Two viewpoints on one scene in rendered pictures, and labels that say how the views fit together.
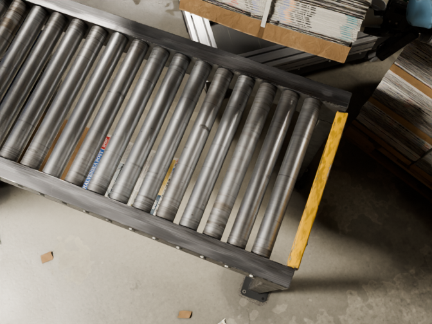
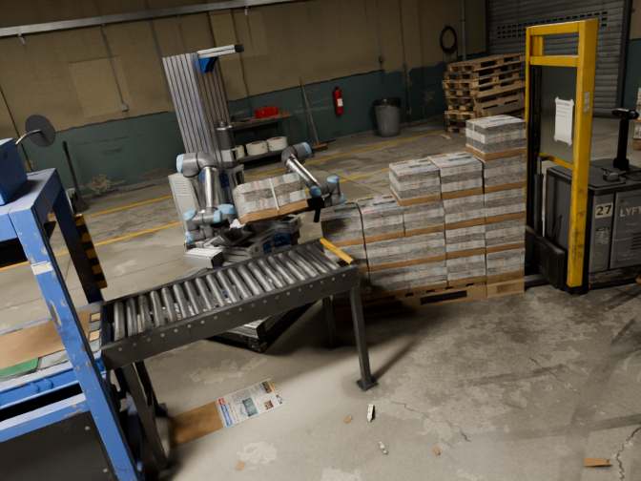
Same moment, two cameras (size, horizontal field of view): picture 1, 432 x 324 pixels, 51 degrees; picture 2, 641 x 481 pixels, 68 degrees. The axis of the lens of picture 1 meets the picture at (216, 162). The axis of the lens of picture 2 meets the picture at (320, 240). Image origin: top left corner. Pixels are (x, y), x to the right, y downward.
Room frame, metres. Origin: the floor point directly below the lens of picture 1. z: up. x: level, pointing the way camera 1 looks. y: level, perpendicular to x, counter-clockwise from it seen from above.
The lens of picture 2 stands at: (-1.58, 1.59, 1.92)
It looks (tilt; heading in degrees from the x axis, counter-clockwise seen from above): 22 degrees down; 317
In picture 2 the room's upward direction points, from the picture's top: 9 degrees counter-clockwise
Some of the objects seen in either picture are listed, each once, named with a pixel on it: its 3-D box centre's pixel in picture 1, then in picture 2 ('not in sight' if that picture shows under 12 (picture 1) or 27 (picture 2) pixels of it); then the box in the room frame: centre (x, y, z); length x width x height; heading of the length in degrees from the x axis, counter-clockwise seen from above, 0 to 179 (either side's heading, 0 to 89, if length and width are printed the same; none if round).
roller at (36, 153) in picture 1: (66, 96); (217, 292); (0.57, 0.41, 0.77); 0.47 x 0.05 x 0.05; 156
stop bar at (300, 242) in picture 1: (319, 186); (336, 250); (0.27, -0.26, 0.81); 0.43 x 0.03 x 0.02; 156
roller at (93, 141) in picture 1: (108, 110); (239, 284); (0.52, 0.29, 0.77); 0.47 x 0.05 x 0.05; 156
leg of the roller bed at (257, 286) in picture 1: (263, 282); (361, 336); (0.06, -0.14, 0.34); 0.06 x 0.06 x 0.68; 66
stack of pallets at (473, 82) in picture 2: not in sight; (484, 94); (2.86, -7.52, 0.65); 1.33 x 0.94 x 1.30; 70
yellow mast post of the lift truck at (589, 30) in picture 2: not in sight; (579, 165); (-0.61, -1.74, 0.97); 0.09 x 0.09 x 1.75; 47
